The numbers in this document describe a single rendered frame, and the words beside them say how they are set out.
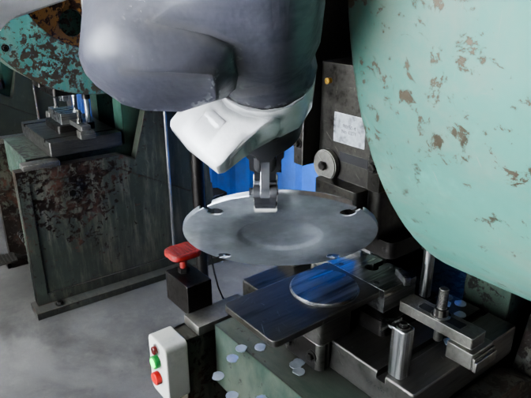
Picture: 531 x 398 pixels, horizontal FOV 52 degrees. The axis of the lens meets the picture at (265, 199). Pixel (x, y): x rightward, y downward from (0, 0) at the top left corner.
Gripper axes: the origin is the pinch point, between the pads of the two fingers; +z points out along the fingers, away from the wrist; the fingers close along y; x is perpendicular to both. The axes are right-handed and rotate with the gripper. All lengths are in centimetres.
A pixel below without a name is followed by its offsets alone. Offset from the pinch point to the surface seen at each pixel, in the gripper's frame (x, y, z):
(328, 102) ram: -10.4, 23.8, 15.0
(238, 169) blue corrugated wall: 19, 126, 241
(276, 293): -1.8, -5.0, 32.0
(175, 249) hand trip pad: 20, 8, 48
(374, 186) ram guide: -16.6, 7.0, 12.9
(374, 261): -21.3, 3.6, 40.4
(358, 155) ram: -15.1, 14.2, 16.3
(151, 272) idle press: 55, 43, 185
